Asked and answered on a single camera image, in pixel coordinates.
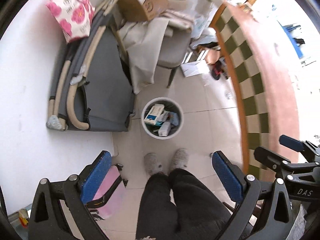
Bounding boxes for white blue medicine box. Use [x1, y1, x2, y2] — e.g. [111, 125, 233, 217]
[144, 104, 164, 125]

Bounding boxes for grey slipper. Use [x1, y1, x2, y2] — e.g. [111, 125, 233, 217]
[144, 153, 163, 176]
[169, 148, 189, 172]

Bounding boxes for pink flower tissue pack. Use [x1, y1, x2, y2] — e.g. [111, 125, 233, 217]
[46, 0, 95, 43]

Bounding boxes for beige cloth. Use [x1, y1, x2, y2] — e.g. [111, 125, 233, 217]
[119, 17, 191, 94]

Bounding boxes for grey folded cot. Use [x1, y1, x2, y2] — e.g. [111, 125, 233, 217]
[46, 0, 135, 132]

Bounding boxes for blue face mask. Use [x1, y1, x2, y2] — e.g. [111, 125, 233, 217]
[169, 112, 180, 126]

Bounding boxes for right grey slipper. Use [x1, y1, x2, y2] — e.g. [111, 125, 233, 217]
[169, 148, 189, 172]

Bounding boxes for long white medicine box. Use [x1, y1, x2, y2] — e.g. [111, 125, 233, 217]
[158, 121, 171, 137]

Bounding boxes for cardboard box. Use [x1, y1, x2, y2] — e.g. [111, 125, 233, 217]
[117, 0, 169, 22]

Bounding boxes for white trash bin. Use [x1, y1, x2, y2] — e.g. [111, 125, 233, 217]
[141, 97, 184, 140]

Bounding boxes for left grey slipper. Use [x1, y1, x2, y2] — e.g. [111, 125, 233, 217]
[144, 153, 163, 176]

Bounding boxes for person's black trouser legs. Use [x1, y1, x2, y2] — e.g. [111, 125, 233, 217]
[136, 168, 231, 239]

